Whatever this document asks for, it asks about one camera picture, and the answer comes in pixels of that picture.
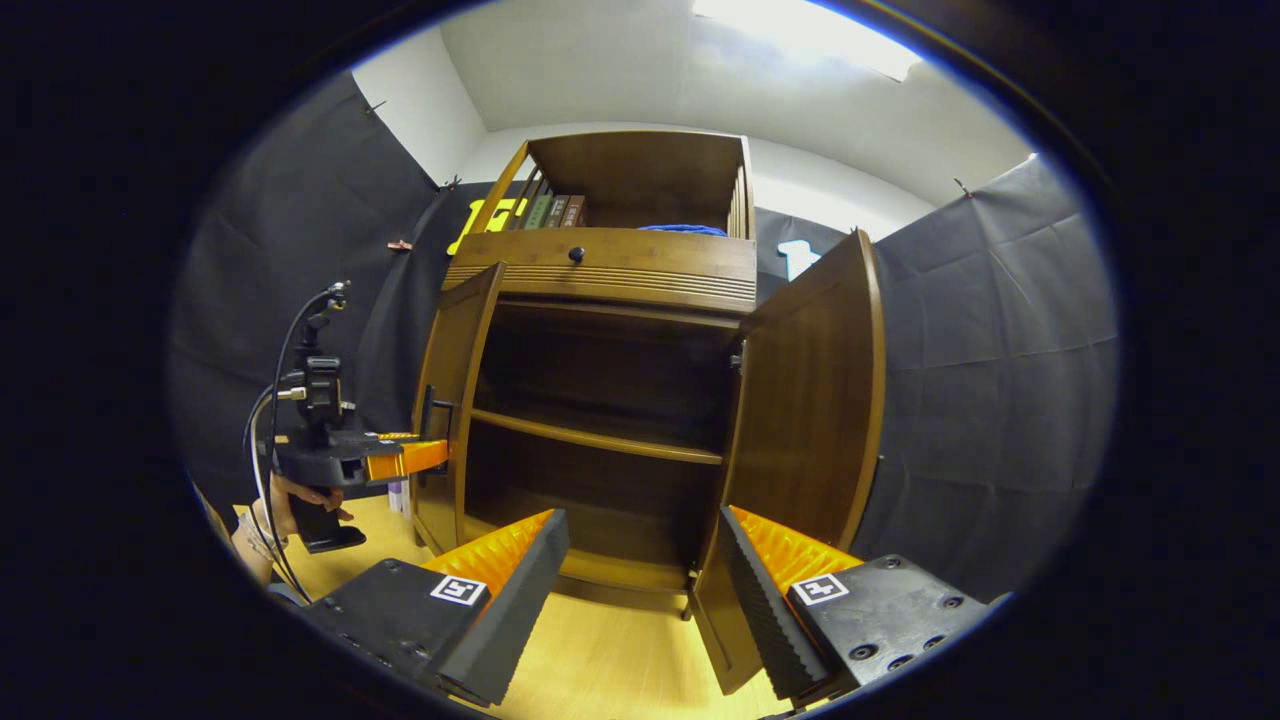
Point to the wooden shoe cabinet door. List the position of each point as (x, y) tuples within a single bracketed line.
[(810, 400), (465, 360)]

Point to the wooden inner shelf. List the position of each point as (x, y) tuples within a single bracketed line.
[(600, 438)]

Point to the black backdrop cloth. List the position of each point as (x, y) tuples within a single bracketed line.
[(1000, 350)]

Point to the dark brown book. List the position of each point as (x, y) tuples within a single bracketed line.
[(557, 212)]

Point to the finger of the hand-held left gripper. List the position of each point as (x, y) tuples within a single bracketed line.
[(400, 437), (410, 462)]

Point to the reddish brown book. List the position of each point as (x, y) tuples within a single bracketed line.
[(574, 212)]

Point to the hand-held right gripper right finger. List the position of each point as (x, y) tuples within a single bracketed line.
[(760, 620)]

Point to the wooden double-door shoe cabinet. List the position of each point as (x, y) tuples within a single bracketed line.
[(640, 170)]

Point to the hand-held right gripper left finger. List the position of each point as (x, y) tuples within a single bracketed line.
[(515, 620)]

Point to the blue cloth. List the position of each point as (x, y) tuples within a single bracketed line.
[(685, 230)]

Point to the wooden cabinet drawer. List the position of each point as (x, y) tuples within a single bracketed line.
[(650, 265)]

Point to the grey blue book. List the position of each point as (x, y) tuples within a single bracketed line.
[(400, 497)]

